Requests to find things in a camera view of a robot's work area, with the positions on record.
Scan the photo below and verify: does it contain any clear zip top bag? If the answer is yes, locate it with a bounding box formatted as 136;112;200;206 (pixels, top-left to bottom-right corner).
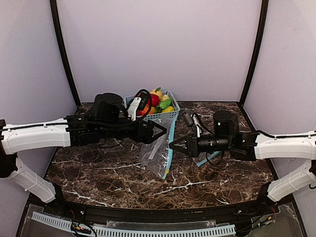
138;118;177;180

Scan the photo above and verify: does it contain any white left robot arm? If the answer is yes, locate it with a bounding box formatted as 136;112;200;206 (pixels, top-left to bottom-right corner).
0;89;167;203

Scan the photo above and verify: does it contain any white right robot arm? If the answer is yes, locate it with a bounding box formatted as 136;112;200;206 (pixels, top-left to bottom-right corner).
169;110;316;204

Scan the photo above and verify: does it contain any blue plastic basket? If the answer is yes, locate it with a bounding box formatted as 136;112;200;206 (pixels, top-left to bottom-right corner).
123;88;180;121

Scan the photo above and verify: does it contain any yellow lemon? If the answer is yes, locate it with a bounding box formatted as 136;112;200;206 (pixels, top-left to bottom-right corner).
162;106;174;113

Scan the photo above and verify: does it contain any orange fruit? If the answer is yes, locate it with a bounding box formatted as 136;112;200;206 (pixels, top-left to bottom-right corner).
138;105;153;116

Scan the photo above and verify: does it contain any red apple top right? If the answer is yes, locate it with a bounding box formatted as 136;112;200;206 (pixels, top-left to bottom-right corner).
151;94;160;107

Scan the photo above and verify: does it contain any yellow pear with leaf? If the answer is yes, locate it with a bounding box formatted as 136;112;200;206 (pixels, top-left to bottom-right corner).
150;87;163;99

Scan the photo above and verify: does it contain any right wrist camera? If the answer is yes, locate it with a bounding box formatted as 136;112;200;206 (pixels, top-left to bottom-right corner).
182;109;204;138

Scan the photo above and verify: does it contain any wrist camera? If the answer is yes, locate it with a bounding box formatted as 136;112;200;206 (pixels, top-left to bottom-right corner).
182;109;204;138
127;89;152;122

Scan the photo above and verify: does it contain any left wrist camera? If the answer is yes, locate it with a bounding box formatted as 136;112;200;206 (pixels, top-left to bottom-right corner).
127;89;152;122

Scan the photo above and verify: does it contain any white slotted cable duct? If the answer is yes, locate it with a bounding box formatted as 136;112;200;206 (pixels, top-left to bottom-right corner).
31;211;236;237

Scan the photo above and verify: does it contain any black front rail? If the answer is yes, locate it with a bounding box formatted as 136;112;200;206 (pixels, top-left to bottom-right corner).
41;200;272;224

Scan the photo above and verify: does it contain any right black frame post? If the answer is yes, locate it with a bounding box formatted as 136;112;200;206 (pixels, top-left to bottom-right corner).
239;0;269;107

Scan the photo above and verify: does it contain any black frame post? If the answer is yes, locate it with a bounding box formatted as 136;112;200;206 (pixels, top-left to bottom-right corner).
239;0;269;107
49;0;81;108

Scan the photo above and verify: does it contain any left black frame post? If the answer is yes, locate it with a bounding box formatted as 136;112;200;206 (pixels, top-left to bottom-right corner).
49;0;81;108

